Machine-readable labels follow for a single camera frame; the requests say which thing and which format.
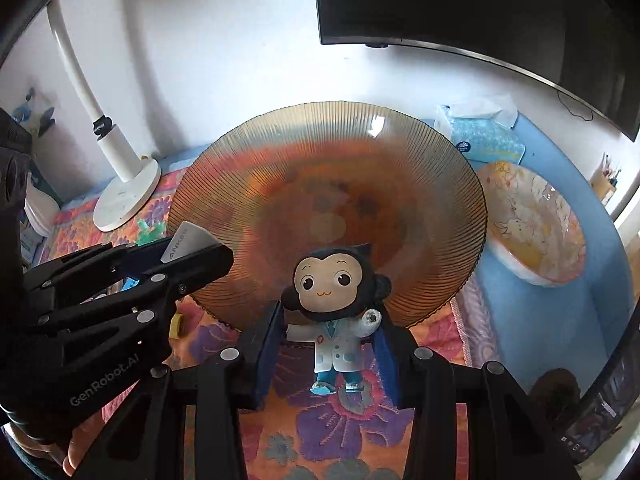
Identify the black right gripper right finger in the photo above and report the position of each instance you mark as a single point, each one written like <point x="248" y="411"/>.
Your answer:
<point x="393" y="348"/>

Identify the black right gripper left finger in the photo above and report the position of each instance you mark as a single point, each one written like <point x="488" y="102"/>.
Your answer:
<point x="260" y="346"/>

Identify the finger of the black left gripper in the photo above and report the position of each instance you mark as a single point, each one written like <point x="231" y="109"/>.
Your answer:
<point x="63" y="309"/>
<point x="99" y="265"/>

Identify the white Anker charger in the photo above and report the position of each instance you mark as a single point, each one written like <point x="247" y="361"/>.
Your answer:
<point x="188" y="238"/>

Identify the monkey doctor figurine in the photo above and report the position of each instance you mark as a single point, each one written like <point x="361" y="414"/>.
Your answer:
<point x="341" y="296"/>

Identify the green plastic toy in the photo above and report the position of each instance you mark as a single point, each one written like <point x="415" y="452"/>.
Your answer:
<point x="149" y="233"/>

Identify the stack of books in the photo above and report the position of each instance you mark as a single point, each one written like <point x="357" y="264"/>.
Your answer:
<point x="37" y="218"/>

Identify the white desk lamp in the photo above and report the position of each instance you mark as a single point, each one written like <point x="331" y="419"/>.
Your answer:
<point x="136" y="178"/>

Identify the amber ribbed glass bowl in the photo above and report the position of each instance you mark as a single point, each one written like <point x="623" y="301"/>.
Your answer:
<point x="331" y="174"/>

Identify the marbled ceramic bowl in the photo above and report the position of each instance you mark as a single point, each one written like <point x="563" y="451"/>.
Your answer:
<point x="531" y="230"/>

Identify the blue tissue pack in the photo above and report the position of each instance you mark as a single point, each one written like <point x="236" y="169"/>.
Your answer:
<point x="482" y="128"/>

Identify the black television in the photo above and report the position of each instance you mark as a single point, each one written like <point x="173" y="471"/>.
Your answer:
<point x="587" y="48"/>

